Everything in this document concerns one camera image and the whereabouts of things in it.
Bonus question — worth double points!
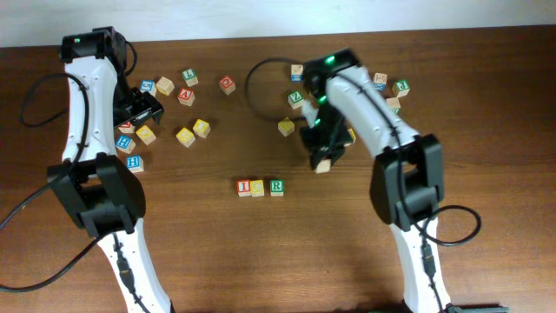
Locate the red letter a block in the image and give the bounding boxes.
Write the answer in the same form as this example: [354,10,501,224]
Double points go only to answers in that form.
[177,88,195,106]
[314,159,331,174]

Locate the green letter R block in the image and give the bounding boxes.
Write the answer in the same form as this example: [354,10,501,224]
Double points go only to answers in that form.
[269,179,284,196]

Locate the yellow letter C block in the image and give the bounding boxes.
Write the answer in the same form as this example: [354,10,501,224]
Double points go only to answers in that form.
[250,180,265,197]

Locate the red letter I block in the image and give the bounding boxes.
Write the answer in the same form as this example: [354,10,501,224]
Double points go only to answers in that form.
[236,179,251,196]

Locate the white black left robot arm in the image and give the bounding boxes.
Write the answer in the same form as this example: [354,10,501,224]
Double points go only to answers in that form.
[47,26,174,312]

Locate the red letter M block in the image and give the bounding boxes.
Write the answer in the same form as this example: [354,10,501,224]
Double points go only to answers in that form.
[118,123,136,134]

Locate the blue block top left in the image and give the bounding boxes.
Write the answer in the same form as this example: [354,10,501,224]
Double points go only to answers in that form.
[139,80,157,97]

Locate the yellow block lower right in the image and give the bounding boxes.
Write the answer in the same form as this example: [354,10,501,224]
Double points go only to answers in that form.
[345,128,356,146]

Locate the yellow block far left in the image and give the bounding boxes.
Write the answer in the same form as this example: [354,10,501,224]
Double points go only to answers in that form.
[136,125,156,145]

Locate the blue letter H block upper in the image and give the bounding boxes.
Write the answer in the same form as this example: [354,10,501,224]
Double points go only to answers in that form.
[116,136,136,154]

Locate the blue letter h block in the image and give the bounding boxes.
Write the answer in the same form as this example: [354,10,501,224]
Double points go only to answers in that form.
[125,155,144,173]
[116,136,136,154]

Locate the plain wooden block left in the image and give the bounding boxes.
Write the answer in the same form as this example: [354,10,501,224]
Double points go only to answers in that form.
[156,77,175,96]

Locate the yellow block centre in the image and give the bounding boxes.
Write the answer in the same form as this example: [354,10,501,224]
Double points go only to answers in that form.
[277,117,295,137]

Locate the green letter Z block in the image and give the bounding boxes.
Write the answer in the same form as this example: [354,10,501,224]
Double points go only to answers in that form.
[288,91,305,110]

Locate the blue letter H block lower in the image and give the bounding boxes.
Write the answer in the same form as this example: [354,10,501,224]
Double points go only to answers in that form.
[125,155,144,173]

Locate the yellow block left lower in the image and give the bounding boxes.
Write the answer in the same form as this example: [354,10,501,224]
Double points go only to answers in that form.
[175,128,195,148]

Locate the green letter L block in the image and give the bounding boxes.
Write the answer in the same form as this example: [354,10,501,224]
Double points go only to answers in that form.
[182,68,199,87]

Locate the yellow block left upper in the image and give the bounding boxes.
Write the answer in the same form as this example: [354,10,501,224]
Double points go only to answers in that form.
[193,119,211,138]

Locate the wooden block blue side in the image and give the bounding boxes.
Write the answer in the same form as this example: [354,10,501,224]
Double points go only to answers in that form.
[291,64,304,82]

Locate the wooden block green edge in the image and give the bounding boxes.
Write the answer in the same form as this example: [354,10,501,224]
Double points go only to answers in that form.
[386,97,400,115]

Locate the wooden block blue bottom right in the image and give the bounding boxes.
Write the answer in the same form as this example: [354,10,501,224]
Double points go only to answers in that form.
[373,72,387,91]

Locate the green letter J block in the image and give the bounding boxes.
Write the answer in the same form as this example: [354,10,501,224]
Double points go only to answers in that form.
[392,79,410,97]

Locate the red letter C block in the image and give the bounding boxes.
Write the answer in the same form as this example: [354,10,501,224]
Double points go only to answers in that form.
[218,76,236,96]

